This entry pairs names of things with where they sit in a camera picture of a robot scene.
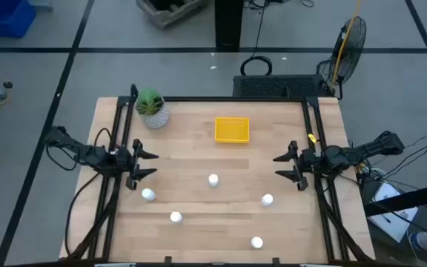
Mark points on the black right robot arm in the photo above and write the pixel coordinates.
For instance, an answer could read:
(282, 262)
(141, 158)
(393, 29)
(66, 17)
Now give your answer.
(376, 146)

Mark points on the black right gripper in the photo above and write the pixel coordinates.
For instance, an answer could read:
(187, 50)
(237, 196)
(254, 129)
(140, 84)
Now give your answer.
(311, 161)

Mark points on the black upright post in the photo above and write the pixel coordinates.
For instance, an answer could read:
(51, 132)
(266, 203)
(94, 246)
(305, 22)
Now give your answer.
(228, 22)

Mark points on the grey plastic crate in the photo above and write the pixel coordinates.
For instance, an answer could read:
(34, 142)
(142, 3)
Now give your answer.
(169, 13)

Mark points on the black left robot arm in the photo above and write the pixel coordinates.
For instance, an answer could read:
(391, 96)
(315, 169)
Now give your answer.
(87, 152)

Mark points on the black metal bar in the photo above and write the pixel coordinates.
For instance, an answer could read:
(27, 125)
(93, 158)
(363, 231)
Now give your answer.
(406, 200)

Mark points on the white paper box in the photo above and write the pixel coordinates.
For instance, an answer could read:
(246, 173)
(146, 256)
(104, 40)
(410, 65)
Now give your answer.
(393, 215)

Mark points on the yellow tag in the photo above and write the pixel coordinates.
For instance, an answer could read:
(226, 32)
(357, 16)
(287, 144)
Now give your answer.
(312, 138)

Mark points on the black standing fan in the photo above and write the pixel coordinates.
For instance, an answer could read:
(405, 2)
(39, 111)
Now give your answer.
(350, 48)

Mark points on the blue plastic bin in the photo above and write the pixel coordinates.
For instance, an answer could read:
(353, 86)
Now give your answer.
(2, 16)

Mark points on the yellow plastic basket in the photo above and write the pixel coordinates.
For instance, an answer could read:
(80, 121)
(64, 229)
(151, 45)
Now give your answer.
(232, 130)

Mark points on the green plant in patterned pot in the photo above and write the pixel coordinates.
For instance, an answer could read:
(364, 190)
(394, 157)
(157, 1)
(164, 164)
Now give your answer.
(156, 116)

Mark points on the black aluminium table frame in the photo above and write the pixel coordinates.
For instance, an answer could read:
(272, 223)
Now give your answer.
(235, 99)

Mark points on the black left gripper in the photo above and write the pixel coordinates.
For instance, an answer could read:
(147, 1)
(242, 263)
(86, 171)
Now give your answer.
(122, 161)

